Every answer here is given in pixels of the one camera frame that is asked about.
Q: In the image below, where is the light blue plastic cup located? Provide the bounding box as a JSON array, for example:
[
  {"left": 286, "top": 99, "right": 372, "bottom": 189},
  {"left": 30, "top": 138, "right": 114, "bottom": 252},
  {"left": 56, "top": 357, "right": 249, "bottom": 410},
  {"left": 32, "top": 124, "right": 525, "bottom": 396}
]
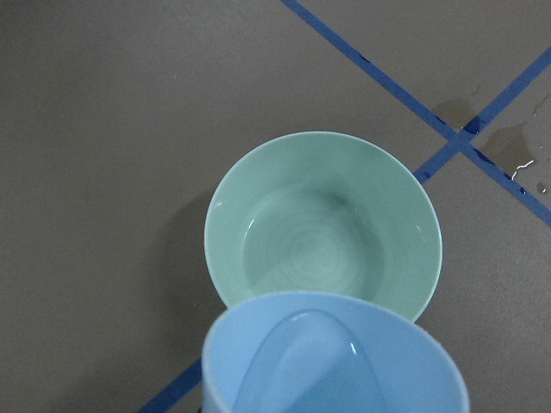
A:
[{"left": 201, "top": 292, "right": 470, "bottom": 412}]

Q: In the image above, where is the mint green ceramic bowl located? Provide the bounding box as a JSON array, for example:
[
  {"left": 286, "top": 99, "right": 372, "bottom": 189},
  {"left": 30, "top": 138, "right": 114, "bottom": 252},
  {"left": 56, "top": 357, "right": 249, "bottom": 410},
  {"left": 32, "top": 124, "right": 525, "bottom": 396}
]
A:
[{"left": 204, "top": 131, "right": 443, "bottom": 321}]

